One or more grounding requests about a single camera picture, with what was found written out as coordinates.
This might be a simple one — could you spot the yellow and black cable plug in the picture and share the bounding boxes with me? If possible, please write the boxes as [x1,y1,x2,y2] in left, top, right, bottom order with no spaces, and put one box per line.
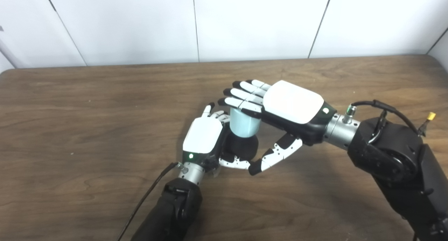
[418,112,436,136]

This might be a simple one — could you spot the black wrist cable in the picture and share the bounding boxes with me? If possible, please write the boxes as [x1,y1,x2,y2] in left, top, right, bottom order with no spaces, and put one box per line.
[343,100,420,136]
[117,161,188,241]

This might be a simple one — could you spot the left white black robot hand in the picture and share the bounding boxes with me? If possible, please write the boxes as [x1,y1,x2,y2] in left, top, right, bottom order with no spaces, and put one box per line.
[182,102,252,173]

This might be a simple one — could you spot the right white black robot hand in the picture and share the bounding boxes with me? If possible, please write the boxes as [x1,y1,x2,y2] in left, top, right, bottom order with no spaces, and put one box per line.
[218,79,337,176]

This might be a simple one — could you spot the light blue cup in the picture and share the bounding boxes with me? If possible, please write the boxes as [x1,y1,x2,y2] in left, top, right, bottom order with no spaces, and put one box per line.
[230,108,261,138]

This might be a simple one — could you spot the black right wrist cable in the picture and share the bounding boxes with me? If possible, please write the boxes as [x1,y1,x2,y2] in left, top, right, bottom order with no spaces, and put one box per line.
[343,100,420,136]

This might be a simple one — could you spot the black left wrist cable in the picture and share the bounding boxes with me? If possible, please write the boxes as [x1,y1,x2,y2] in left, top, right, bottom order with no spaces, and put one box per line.
[117,161,188,241]

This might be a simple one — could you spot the black funnel-shaped nozzle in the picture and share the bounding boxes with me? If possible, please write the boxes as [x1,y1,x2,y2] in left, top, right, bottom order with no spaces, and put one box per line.
[224,134,259,163]

